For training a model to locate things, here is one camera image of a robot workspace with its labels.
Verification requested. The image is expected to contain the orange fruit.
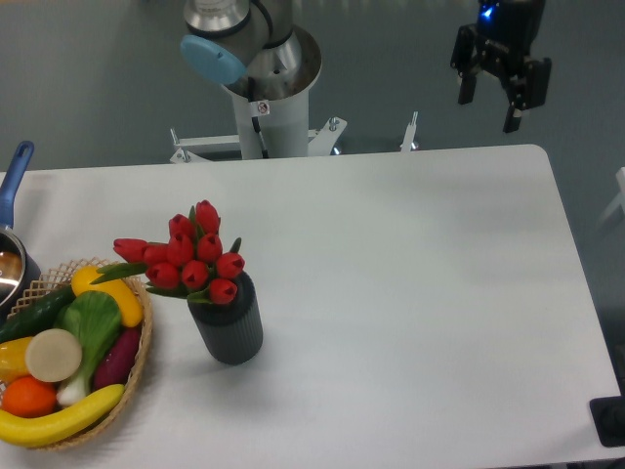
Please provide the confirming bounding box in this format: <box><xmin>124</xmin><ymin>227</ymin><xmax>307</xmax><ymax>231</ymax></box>
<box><xmin>1</xmin><ymin>376</ymin><xmax>57</xmax><ymax>418</ymax></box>

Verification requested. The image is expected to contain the woven wicker basket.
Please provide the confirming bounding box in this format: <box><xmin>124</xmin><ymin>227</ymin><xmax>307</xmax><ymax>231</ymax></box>
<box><xmin>9</xmin><ymin>258</ymin><xmax>153</xmax><ymax>450</ymax></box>

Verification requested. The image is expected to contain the yellow banana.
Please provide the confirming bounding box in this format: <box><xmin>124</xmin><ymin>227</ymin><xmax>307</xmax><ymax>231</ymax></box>
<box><xmin>1</xmin><ymin>384</ymin><xmax>125</xmax><ymax>448</ymax></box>

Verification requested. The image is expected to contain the dark grey ribbed vase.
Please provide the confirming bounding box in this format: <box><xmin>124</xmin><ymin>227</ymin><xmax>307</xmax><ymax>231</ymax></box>
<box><xmin>187</xmin><ymin>272</ymin><xmax>264</xmax><ymax>365</ymax></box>

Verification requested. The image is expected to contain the yellow bell pepper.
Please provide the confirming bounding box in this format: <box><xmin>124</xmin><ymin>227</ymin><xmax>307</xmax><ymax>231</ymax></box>
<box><xmin>70</xmin><ymin>265</ymin><xmax>144</xmax><ymax>327</ymax></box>

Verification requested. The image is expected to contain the red tulip bouquet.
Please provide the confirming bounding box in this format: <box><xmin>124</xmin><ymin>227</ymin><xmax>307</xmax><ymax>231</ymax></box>
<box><xmin>91</xmin><ymin>199</ymin><xmax>245</xmax><ymax>306</ymax></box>

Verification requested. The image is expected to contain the blue handled steel pot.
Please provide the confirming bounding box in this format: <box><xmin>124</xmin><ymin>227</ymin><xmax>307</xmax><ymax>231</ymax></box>
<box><xmin>1</xmin><ymin>141</ymin><xmax>40</xmax><ymax>321</ymax></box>

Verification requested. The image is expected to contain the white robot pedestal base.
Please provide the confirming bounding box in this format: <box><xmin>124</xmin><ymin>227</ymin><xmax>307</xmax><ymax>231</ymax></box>
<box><xmin>168</xmin><ymin>87</ymin><xmax>420</xmax><ymax>164</ymax></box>

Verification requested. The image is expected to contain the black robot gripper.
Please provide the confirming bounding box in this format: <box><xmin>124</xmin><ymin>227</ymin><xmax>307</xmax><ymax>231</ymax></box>
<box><xmin>450</xmin><ymin>0</ymin><xmax>552</xmax><ymax>133</ymax></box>

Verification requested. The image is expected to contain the green cucumber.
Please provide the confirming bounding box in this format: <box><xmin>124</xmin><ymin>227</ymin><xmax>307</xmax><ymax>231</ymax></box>
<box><xmin>1</xmin><ymin>285</ymin><xmax>75</xmax><ymax>343</ymax></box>

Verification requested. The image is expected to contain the black device at table edge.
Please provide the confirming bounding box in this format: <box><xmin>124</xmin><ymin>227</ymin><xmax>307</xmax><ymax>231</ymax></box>
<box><xmin>589</xmin><ymin>396</ymin><xmax>624</xmax><ymax>448</ymax></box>

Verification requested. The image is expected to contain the green bok choy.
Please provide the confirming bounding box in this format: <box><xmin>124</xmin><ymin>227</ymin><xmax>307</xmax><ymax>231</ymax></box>
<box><xmin>55</xmin><ymin>291</ymin><xmax>121</xmax><ymax>407</ymax></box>

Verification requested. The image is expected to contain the purple sweet potato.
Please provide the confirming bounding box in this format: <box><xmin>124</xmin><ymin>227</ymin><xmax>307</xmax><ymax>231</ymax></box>
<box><xmin>93</xmin><ymin>328</ymin><xmax>141</xmax><ymax>391</ymax></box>

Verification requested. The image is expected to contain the beige round disc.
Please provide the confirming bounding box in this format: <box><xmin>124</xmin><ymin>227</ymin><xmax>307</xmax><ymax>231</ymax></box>
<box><xmin>24</xmin><ymin>328</ymin><xmax>82</xmax><ymax>383</ymax></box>

